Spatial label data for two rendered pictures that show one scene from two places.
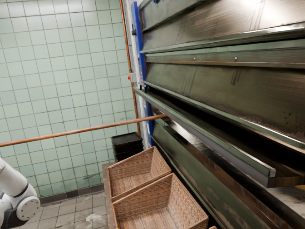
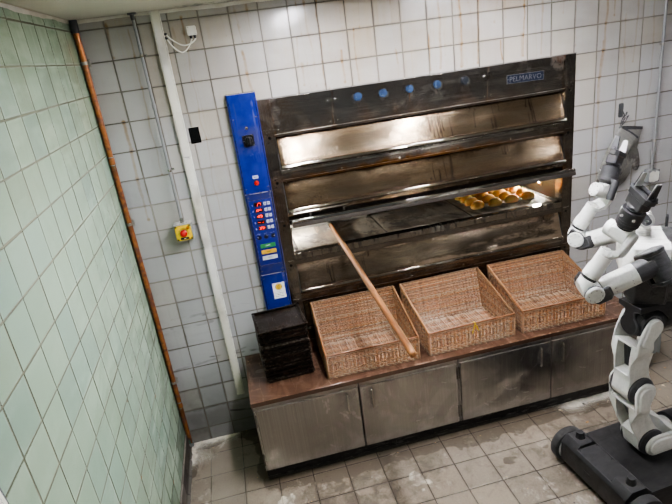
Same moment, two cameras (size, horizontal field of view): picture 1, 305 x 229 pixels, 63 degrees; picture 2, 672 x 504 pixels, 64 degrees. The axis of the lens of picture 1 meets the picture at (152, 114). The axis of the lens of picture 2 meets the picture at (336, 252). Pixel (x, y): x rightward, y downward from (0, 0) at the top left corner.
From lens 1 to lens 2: 3.63 m
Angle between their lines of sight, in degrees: 83
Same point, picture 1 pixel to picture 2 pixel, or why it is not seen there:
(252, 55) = (524, 134)
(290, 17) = (551, 116)
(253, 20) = (530, 118)
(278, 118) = (544, 158)
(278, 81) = (536, 143)
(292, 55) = (547, 131)
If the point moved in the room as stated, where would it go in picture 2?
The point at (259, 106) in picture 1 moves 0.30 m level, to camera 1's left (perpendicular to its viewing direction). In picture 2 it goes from (531, 157) to (549, 167)
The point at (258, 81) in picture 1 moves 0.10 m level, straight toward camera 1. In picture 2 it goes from (524, 147) to (540, 146)
